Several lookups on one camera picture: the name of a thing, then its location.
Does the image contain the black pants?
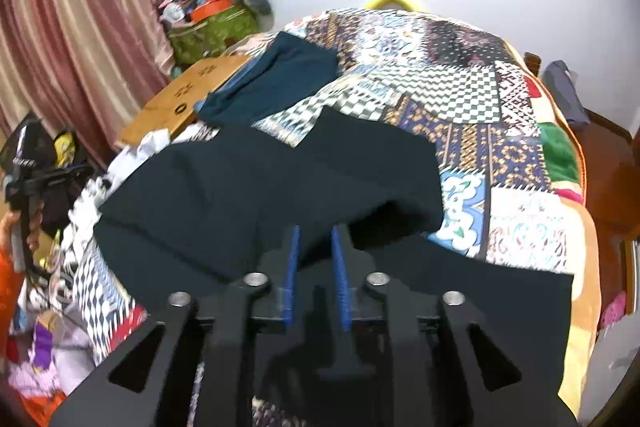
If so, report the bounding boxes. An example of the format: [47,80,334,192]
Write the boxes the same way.
[94,108,574,426]

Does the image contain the orange sleeve forearm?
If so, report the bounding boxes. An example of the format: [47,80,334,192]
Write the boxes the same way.
[0,251,25,360]

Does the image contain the person left hand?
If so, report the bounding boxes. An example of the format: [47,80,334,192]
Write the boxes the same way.
[0,208,44,258]

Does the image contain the white crumpled cloth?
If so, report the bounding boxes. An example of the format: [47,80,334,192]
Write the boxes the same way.
[124,129,171,161]

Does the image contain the striped red curtain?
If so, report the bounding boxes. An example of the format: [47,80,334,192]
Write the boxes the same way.
[1,0,175,166]

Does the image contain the folded dark teal garment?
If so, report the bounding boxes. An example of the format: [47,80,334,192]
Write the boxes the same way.
[198,31,338,127]

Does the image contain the patchwork patterned bedspread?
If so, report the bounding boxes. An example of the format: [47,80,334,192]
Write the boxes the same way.
[64,7,589,427]

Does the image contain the green floral storage box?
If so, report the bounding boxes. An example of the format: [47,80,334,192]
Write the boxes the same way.
[168,5,259,65]

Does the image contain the orange yellow fleece blanket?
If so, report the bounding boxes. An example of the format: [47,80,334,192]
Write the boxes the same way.
[519,70,601,417]

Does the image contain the orange box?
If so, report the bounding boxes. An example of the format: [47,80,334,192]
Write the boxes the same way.
[191,0,233,23]

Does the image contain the yellow curved headboard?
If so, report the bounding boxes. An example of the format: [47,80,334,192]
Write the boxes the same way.
[366,0,419,12]

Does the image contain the grey bag on floor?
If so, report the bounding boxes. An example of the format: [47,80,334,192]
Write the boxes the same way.
[542,61,590,131]

